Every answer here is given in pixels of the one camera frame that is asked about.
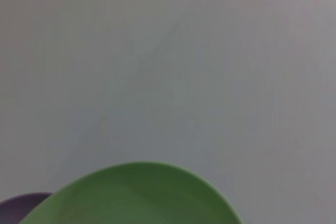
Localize lavender plate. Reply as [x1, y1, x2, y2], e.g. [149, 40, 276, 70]
[0, 192, 53, 224]

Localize light green plate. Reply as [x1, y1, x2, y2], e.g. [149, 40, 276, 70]
[19, 161, 249, 224]

